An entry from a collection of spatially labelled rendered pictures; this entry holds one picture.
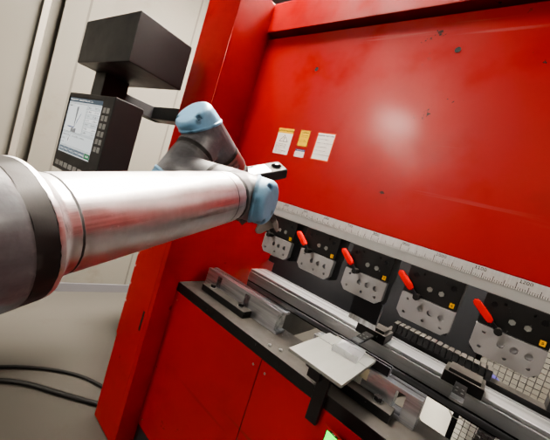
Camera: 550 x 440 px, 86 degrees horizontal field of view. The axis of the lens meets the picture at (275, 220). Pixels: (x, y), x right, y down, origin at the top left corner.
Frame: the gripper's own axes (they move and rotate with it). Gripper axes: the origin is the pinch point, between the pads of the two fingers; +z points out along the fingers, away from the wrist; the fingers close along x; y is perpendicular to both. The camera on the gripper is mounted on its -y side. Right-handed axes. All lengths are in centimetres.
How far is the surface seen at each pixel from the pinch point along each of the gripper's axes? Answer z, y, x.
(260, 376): 54, 35, 8
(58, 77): -12, 44, -246
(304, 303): 77, 5, -14
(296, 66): 2, -57, -66
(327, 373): 30.8, 13.3, 28.9
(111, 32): -36, -1, -110
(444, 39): -3, -81, -13
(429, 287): 35, -26, 29
